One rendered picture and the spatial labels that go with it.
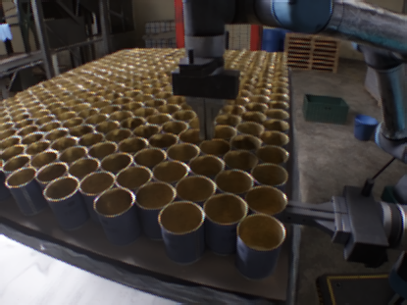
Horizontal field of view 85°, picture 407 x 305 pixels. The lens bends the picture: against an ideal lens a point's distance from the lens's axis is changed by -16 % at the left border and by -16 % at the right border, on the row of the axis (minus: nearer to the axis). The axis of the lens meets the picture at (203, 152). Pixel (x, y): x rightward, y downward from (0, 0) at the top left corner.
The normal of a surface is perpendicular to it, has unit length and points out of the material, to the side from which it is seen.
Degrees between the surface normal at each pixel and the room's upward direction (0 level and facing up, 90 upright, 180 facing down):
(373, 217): 2
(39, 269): 0
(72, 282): 0
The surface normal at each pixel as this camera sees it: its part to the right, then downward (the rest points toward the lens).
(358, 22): 0.27, 0.56
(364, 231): -0.03, -0.84
